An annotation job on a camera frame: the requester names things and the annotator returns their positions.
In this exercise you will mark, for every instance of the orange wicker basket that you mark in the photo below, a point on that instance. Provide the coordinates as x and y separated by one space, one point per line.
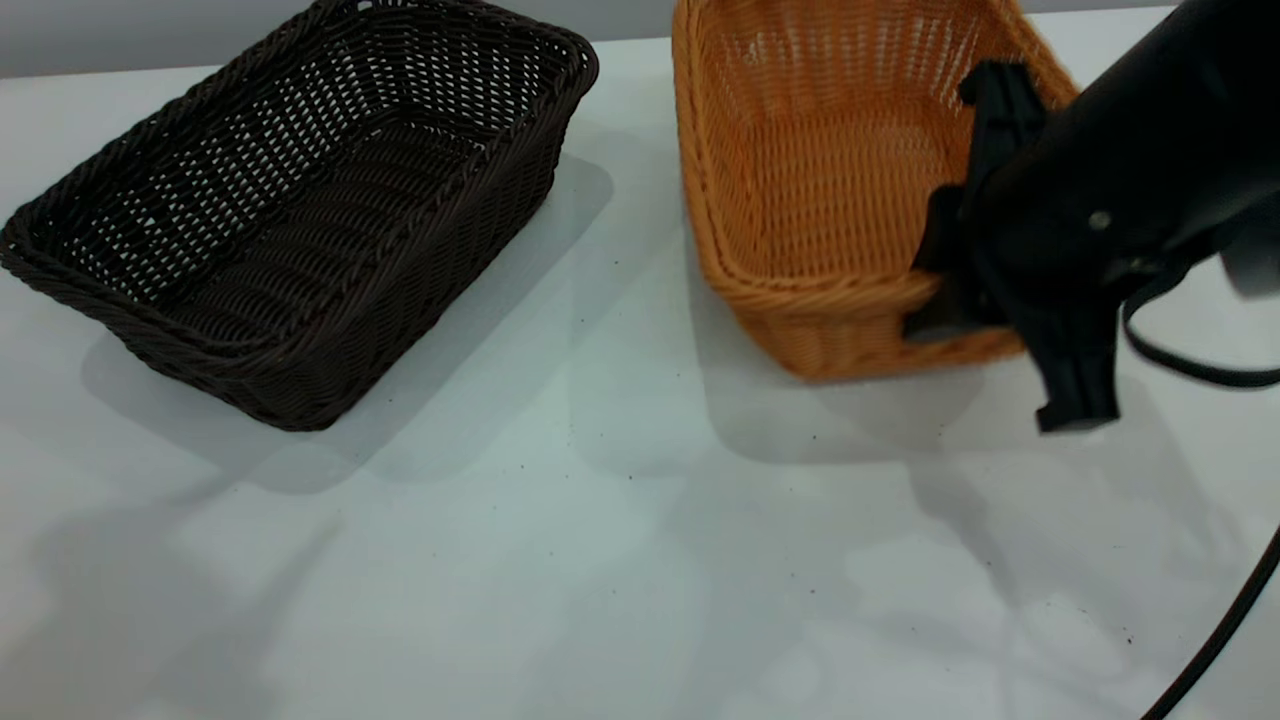
820 180

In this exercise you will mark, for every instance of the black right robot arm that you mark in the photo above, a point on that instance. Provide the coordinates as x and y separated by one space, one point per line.
1150 130

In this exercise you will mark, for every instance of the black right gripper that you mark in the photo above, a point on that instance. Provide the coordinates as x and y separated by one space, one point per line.
1080 390

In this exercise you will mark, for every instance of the black wicker basket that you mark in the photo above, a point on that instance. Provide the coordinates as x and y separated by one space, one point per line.
300 250

